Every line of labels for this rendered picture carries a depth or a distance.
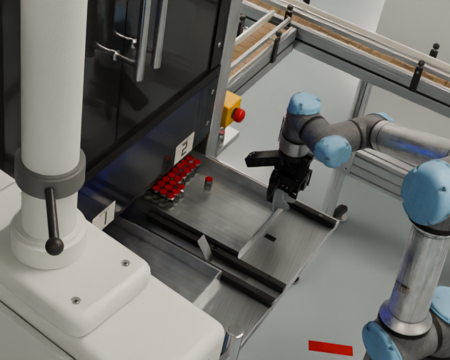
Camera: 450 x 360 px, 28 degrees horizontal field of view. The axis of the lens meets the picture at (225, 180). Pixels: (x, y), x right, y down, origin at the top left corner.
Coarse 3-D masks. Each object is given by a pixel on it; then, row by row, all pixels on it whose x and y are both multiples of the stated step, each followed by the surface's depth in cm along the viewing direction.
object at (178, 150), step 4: (192, 136) 230; (184, 140) 226; (188, 140) 228; (192, 140) 231; (180, 144) 225; (188, 144) 229; (192, 144) 232; (176, 148) 224; (180, 148) 226; (188, 148) 231; (176, 152) 225; (180, 152) 227; (188, 152) 232; (176, 156) 226; (180, 156) 228; (176, 160) 227
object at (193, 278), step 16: (112, 224) 224; (128, 224) 221; (128, 240) 220; (144, 240) 221; (160, 240) 218; (144, 256) 217; (160, 256) 218; (176, 256) 218; (192, 256) 215; (160, 272) 214; (176, 272) 215; (192, 272) 215; (208, 272) 215; (176, 288) 211; (192, 288) 212; (208, 288) 209
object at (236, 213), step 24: (216, 168) 244; (192, 192) 237; (216, 192) 238; (240, 192) 240; (264, 192) 239; (168, 216) 225; (192, 216) 230; (216, 216) 231; (240, 216) 233; (264, 216) 234; (216, 240) 220; (240, 240) 226
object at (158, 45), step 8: (160, 0) 171; (160, 8) 172; (160, 16) 173; (160, 24) 174; (160, 32) 175; (160, 40) 176; (152, 48) 178; (160, 48) 178; (152, 56) 179; (160, 56) 179; (152, 64) 180; (160, 64) 181
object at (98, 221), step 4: (112, 204) 205; (108, 208) 204; (112, 208) 206; (104, 212) 203; (108, 212) 205; (112, 212) 207; (96, 216) 201; (100, 216) 202; (104, 216) 204; (108, 216) 206; (112, 216) 208; (92, 220) 200; (96, 220) 202; (100, 220) 203; (104, 220) 205; (108, 220) 207; (112, 220) 209; (96, 224) 203; (100, 224) 204; (100, 228) 205
